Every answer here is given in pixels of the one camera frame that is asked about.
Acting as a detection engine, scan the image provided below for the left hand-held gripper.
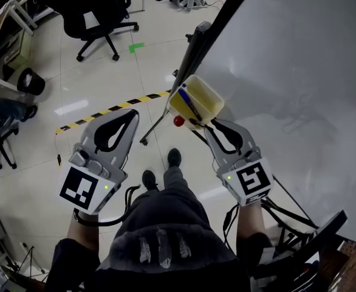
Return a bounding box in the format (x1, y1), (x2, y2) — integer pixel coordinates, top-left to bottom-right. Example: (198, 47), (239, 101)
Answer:
(57, 108), (140, 215)

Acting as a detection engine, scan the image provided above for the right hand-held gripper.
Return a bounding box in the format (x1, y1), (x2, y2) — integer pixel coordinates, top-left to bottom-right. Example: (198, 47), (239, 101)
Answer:
(204, 119), (275, 207)

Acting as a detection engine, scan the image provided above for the yellow marker tray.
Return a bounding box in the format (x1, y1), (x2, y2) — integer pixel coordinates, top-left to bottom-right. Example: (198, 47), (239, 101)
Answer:
(167, 74), (225, 131)

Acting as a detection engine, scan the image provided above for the person's left forearm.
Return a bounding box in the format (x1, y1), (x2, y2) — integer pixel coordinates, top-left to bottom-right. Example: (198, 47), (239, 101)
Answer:
(67, 213), (101, 254)

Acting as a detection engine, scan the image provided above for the person's right forearm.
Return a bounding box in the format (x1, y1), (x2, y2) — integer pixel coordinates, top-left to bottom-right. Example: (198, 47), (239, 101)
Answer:
(235, 201), (269, 240)

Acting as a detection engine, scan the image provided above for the dark blue pen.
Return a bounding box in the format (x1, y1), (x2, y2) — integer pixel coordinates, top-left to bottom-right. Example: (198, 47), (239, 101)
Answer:
(177, 83), (203, 123)

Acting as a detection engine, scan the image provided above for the white whiteboard on black stand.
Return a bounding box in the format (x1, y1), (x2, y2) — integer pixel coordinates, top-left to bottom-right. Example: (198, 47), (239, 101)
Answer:
(139, 0), (356, 255)

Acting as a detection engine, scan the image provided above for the pale green storage box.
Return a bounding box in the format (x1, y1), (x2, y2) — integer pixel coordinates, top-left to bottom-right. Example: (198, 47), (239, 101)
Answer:
(4, 30), (33, 69)

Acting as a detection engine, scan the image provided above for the yellow black floor tape strip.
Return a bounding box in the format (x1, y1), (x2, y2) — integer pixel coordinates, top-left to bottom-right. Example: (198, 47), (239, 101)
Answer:
(55, 90), (171, 134)

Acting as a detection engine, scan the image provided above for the person's black left shoe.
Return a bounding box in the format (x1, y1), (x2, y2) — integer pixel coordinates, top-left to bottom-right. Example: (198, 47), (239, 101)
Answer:
(142, 169), (159, 192)

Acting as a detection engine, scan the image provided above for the person's black shoe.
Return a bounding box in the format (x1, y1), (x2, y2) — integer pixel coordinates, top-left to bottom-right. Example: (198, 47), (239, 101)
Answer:
(167, 148), (182, 169)
(142, 169), (159, 192)

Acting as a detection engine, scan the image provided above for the person's black right shoe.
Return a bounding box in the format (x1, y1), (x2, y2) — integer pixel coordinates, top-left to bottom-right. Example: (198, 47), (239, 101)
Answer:
(167, 148), (182, 169)

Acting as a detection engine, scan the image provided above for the person's dark clothed body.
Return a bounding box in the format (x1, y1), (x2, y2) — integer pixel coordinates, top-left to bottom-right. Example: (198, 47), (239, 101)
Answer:
(46, 165), (273, 292)

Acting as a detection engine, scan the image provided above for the black trash bin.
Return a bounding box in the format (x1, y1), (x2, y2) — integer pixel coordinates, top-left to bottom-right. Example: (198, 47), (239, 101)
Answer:
(16, 68), (46, 96)

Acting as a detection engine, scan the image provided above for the grey black office chair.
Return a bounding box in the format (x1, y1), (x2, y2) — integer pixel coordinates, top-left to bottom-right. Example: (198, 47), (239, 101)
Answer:
(0, 114), (19, 170)

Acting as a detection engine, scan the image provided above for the wooden desk with white legs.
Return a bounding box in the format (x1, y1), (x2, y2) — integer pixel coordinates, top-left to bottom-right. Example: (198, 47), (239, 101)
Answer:
(0, 1), (19, 92)

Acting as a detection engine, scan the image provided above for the black mesh office chair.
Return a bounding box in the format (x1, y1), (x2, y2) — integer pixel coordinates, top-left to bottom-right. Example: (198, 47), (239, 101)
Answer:
(33, 0), (140, 63)

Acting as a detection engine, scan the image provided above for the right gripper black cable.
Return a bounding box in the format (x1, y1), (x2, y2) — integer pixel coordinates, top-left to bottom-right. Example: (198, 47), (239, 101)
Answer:
(222, 203), (240, 251)

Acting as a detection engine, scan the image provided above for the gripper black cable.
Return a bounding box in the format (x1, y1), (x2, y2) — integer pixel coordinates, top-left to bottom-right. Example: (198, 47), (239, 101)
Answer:
(222, 203), (240, 251)
(73, 184), (142, 227)

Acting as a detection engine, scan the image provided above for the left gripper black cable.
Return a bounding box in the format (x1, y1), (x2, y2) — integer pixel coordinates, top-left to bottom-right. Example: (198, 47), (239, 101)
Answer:
(73, 184), (142, 227)

